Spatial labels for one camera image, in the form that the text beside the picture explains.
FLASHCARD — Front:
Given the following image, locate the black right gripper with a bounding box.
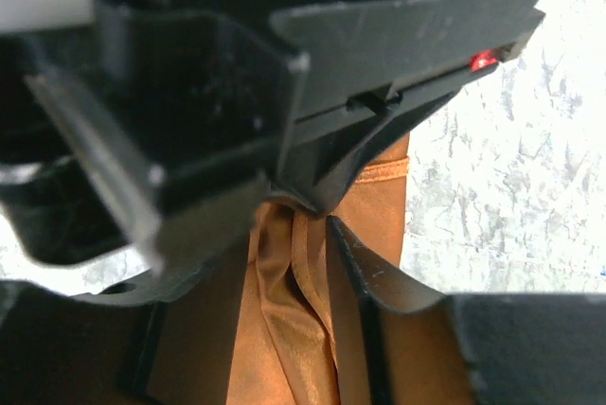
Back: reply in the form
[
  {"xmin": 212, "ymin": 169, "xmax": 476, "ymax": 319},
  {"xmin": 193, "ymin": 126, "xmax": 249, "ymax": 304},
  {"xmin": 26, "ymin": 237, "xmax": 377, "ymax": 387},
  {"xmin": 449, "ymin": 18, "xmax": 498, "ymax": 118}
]
[{"xmin": 0, "ymin": 0, "xmax": 548, "ymax": 269}]

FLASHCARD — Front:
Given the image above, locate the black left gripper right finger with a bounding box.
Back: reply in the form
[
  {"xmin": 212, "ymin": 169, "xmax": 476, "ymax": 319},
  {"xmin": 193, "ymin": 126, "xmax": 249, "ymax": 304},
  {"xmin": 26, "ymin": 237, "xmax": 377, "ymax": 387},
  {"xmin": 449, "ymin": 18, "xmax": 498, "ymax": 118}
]
[{"xmin": 326, "ymin": 217, "xmax": 605, "ymax": 404}]

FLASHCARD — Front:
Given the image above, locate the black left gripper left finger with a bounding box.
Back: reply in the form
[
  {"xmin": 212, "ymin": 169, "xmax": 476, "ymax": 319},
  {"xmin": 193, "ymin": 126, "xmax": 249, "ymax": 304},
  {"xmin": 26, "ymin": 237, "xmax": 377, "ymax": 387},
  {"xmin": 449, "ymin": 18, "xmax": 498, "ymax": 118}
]
[{"xmin": 1, "ymin": 172, "xmax": 266, "ymax": 404}]

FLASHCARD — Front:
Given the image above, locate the orange cloth napkin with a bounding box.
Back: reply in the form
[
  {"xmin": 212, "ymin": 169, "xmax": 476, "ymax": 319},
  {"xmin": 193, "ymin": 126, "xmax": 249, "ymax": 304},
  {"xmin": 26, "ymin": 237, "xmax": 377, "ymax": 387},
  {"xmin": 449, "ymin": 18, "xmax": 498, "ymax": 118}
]
[{"xmin": 227, "ymin": 138, "xmax": 472, "ymax": 404}]

